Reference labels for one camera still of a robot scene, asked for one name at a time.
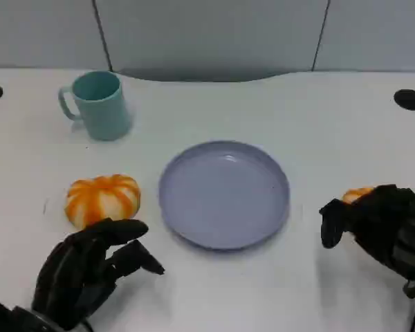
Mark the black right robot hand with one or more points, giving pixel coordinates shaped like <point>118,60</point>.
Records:
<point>390,221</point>

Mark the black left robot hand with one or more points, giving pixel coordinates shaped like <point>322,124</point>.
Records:
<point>76,269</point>

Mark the orange white toy bread roll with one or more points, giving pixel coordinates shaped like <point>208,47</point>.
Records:
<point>354,194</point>
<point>100,200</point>

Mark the pale green mug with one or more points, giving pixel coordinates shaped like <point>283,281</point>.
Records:
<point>103,117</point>

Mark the lilac plate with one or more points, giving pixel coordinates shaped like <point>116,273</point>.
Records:
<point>224,193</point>

